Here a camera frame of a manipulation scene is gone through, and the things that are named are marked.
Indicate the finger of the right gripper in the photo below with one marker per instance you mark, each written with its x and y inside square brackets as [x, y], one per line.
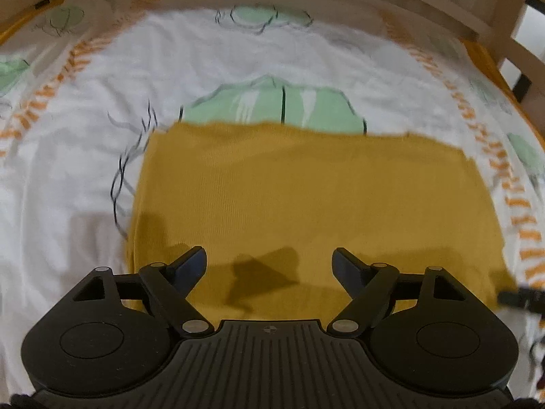
[528, 299]

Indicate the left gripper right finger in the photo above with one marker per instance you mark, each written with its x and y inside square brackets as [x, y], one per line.
[370, 288]

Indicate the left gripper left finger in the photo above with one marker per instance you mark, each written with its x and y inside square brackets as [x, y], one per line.
[168, 287]

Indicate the mustard yellow knitted garment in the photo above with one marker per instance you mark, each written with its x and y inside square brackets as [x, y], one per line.
[271, 203]

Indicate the white patterned bed sheet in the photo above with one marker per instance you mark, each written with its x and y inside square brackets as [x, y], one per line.
[68, 186]

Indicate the orange mattress cover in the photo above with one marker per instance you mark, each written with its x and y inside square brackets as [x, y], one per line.
[498, 76]

